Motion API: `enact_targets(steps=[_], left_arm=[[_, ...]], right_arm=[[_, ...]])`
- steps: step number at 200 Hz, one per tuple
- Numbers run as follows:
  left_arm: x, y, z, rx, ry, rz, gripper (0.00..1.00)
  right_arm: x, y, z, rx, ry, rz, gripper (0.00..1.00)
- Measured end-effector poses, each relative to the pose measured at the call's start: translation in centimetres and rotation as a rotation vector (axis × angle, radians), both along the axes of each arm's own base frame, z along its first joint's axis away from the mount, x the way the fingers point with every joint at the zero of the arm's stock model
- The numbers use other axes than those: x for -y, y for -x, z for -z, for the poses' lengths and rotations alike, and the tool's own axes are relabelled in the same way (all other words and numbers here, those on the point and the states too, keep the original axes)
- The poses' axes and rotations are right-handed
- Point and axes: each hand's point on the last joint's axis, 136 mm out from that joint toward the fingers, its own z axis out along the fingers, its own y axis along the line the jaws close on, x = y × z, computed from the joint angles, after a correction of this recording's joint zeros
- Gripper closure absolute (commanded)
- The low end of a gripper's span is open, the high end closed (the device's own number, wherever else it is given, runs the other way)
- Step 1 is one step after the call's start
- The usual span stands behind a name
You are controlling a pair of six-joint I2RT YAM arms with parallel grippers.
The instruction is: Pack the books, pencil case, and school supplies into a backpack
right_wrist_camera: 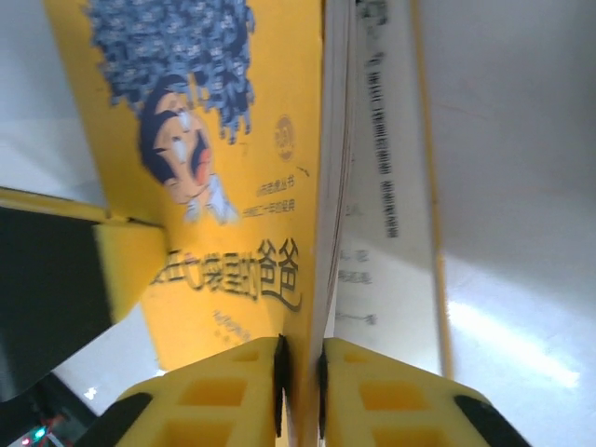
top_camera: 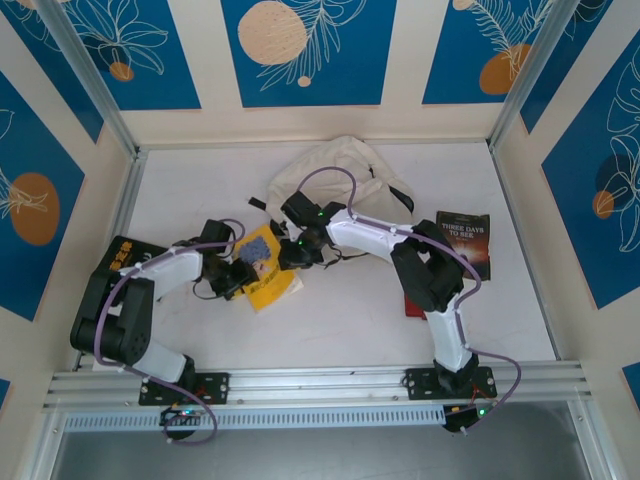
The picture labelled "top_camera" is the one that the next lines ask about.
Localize yellow book with blue-haired figure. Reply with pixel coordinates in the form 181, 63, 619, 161
232, 223, 304, 314

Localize cream canvas backpack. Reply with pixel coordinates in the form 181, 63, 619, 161
247, 134, 416, 296

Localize black book with yellow title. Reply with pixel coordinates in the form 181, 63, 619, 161
107, 234, 171, 274

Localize dark Three Days book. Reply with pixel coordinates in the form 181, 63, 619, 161
434, 209, 492, 282

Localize small controller board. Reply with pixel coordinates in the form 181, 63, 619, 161
444, 404, 501, 434
159, 405, 201, 426

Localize grey metal panel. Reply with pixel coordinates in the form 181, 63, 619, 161
49, 429, 591, 480

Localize thin black left gripper wire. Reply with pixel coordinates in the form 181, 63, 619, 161
192, 278, 226, 302

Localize thin black gripper wire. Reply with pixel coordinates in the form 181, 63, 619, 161
319, 248, 372, 270
192, 278, 226, 302

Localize thin black right gripper wire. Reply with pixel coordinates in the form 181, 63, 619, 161
319, 248, 372, 270

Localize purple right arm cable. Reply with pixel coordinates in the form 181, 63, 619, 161
297, 167, 524, 436

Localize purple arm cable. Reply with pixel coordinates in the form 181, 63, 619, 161
95, 217, 246, 446
297, 167, 524, 436

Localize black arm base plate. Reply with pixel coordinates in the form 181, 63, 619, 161
405, 367, 499, 401
138, 372, 231, 406

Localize aluminium table side rail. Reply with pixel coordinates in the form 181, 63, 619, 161
487, 144, 566, 361
74, 149, 149, 371

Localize aluminium mounting rail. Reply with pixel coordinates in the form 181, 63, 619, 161
42, 362, 596, 411

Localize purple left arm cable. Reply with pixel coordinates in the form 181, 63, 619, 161
95, 217, 246, 446

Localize grey slotted cable duct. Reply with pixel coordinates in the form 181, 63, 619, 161
64, 404, 446, 432

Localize aluminium frame post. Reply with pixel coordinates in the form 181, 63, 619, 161
34, 0, 146, 161
487, 0, 571, 154

